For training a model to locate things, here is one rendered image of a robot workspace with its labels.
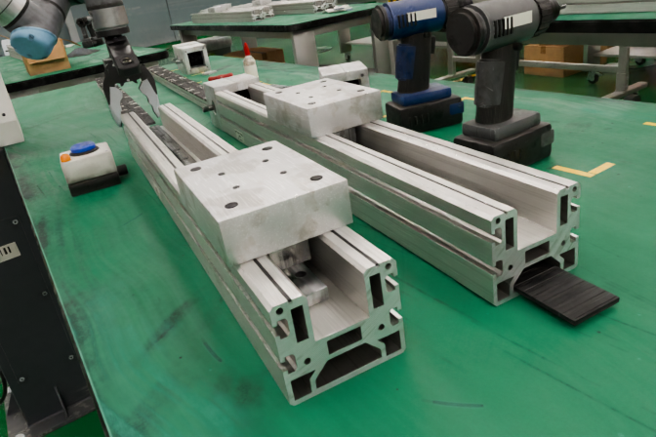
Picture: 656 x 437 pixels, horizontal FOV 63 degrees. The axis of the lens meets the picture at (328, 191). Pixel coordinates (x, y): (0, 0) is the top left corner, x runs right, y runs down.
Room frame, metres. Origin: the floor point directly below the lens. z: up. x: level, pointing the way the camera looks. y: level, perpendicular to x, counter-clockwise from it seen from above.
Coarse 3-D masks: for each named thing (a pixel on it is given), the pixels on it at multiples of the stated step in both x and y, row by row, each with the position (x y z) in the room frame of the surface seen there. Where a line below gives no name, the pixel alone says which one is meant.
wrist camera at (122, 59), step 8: (112, 40) 1.22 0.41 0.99; (120, 40) 1.22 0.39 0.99; (112, 48) 1.19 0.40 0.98; (120, 48) 1.19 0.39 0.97; (128, 48) 1.19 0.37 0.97; (112, 56) 1.17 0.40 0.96; (120, 56) 1.17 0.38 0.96; (128, 56) 1.16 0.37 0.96; (136, 56) 1.18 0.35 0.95; (120, 64) 1.14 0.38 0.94; (128, 64) 1.14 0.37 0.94; (136, 64) 1.15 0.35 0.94; (120, 72) 1.14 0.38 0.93; (128, 72) 1.14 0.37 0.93; (136, 72) 1.15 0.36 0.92
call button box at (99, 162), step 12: (96, 144) 0.92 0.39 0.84; (60, 156) 0.89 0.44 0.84; (72, 156) 0.87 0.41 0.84; (84, 156) 0.86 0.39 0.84; (96, 156) 0.86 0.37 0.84; (108, 156) 0.86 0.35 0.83; (72, 168) 0.84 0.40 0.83; (84, 168) 0.85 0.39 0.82; (96, 168) 0.86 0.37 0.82; (108, 168) 0.86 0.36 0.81; (120, 168) 0.90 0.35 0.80; (72, 180) 0.84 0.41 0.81; (84, 180) 0.85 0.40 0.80; (96, 180) 0.85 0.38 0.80; (108, 180) 0.86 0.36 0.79; (120, 180) 0.87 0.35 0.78; (72, 192) 0.84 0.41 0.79; (84, 192) 0.84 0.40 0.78
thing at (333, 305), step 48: (144, 144) 0.77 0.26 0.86; (192, 144) 0.81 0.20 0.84; (192, 240) 0.54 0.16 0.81; (336, 240) 0.38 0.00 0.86; (240, 288) 0.37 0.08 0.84; (288, 288) 0.32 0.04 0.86; (336, 288) 0.37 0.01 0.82; (384, 288) 0.33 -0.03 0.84; (288, 336) 0.30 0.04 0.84; (336, 336) 0.31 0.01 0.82; (384, 336) 0.33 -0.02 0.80; (288, 384) 0.30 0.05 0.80; (336, 384) 0.31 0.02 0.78
